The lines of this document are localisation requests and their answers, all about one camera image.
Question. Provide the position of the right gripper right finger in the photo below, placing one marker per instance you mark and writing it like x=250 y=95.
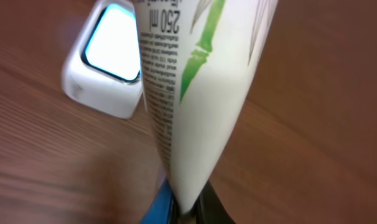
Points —
x=209 y=209

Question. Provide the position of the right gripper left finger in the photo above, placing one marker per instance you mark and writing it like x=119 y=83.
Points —
x=163 y=207

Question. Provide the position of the white tube gold cap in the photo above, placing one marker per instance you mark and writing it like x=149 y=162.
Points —
x=198 y=59

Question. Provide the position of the white barcode scanner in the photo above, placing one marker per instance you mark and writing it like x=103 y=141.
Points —
x=103 y=68

